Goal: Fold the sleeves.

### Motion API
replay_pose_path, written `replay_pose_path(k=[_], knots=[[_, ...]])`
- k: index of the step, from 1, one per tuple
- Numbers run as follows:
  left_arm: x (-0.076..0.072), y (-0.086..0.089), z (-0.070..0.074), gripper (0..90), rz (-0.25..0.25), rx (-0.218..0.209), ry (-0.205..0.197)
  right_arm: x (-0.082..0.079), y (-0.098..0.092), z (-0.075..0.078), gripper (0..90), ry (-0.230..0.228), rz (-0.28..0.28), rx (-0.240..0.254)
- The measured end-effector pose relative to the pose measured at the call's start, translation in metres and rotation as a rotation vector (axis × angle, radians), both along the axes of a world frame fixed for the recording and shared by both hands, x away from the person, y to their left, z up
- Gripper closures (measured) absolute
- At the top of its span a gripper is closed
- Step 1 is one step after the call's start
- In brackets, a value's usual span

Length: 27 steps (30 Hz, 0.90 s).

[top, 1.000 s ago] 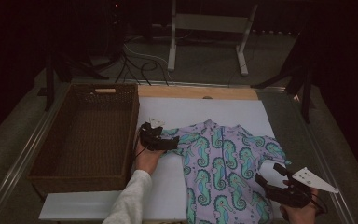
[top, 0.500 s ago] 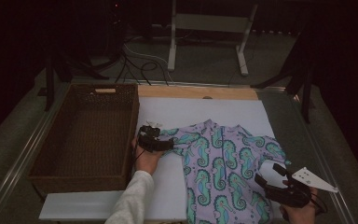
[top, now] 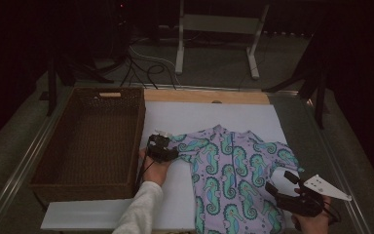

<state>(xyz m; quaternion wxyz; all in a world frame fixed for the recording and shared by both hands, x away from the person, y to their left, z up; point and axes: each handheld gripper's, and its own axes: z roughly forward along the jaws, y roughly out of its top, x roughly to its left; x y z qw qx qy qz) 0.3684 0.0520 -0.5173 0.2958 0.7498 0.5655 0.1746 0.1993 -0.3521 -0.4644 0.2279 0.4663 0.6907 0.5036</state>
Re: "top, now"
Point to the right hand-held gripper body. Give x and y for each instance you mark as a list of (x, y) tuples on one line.
[(302, 203)]

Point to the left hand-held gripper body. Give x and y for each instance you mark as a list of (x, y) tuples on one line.
[(160, 149)]

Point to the seahorse print baby garment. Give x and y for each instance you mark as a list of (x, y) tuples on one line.
[(233, 175)]

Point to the brown wicker basket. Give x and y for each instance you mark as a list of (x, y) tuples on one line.
[(91, 146)]

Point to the person's left hand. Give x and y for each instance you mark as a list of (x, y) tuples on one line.
[(157, 172)]

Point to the person's right hand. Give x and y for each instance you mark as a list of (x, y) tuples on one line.
[(311, 224)]

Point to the white foam board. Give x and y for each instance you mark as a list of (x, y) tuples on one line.
[(207, 117)]

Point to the light wooden board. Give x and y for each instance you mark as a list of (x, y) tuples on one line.
[(201, 96)]

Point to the black tripod stand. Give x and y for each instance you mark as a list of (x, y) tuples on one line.
[(51, 91), (320, 107)]

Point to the white metal stand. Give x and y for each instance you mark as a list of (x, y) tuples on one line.
[(179, 48)]

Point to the dark equipment tower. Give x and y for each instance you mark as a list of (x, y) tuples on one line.
[(121, 29)]

